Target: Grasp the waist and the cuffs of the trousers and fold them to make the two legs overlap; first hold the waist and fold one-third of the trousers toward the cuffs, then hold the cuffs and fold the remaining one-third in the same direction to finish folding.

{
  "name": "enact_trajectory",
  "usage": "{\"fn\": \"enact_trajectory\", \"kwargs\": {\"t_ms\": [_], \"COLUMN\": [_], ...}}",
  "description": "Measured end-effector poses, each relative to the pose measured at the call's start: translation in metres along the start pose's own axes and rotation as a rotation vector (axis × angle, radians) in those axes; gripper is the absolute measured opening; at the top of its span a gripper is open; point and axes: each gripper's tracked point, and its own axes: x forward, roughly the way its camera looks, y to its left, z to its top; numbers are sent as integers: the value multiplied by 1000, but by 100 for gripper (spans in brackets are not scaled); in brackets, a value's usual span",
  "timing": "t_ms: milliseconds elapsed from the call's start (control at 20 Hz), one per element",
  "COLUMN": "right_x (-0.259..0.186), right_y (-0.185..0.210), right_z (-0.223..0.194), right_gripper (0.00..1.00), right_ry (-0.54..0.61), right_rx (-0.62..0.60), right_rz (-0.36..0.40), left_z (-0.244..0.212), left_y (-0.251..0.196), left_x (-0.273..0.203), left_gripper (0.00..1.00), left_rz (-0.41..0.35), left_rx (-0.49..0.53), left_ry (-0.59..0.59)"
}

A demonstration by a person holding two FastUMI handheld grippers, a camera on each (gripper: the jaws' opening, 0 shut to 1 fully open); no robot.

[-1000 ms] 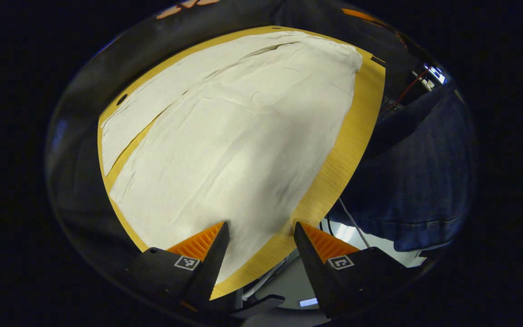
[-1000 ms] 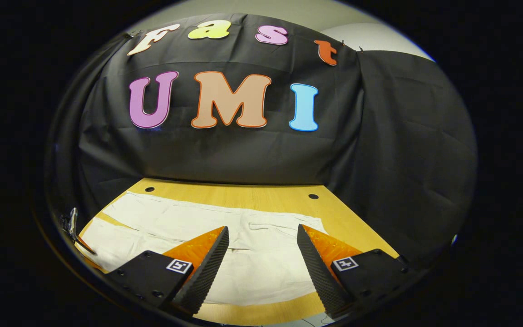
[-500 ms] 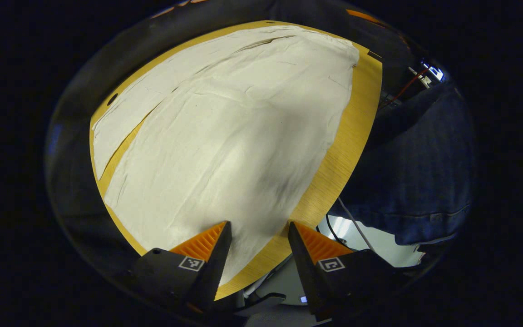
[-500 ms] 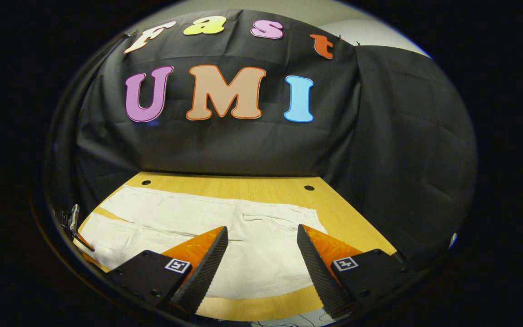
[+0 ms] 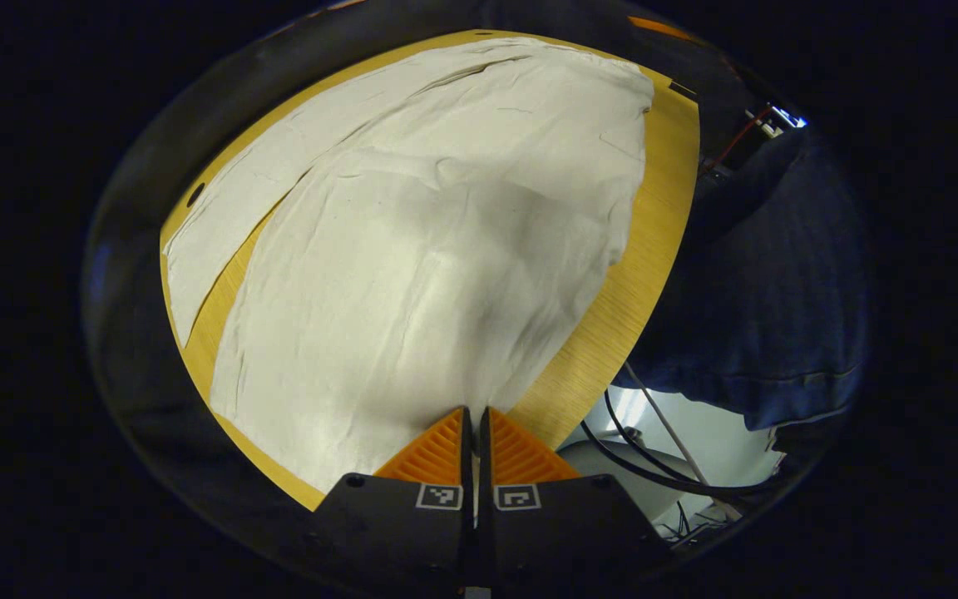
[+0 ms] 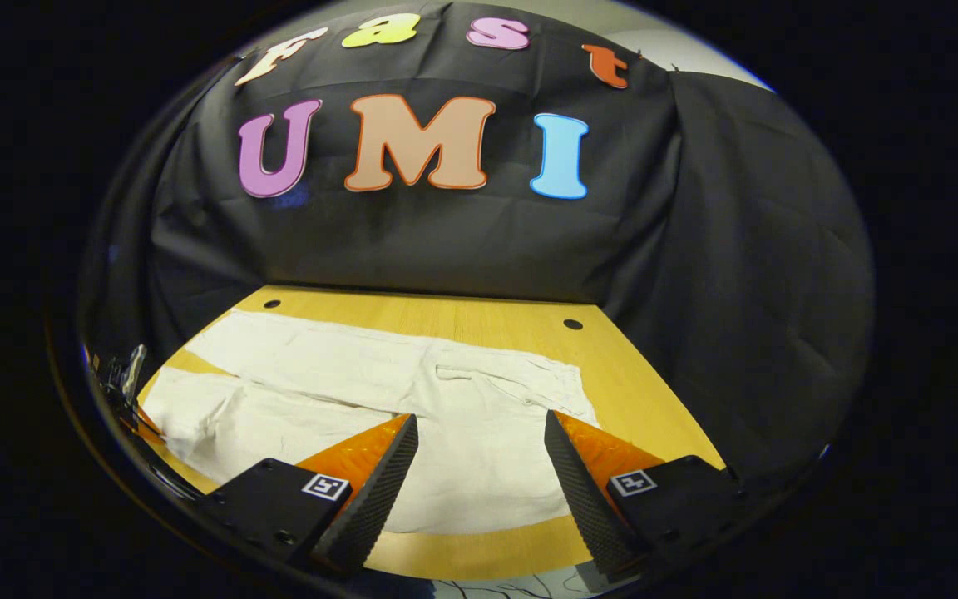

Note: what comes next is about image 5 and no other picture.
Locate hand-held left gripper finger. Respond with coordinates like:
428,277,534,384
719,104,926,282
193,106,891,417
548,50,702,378
479,406,671,596
313,406,476,596

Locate white jeans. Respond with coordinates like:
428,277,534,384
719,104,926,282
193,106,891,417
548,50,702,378
161,37,656,496

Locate person's dark blue clothing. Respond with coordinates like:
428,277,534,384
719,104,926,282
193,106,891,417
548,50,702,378
612,125,872,454

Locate thin grey rod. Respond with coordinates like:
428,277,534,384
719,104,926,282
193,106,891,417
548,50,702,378
623,360,713,486

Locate black cable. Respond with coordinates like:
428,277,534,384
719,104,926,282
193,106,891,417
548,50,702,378
580,389,788,500

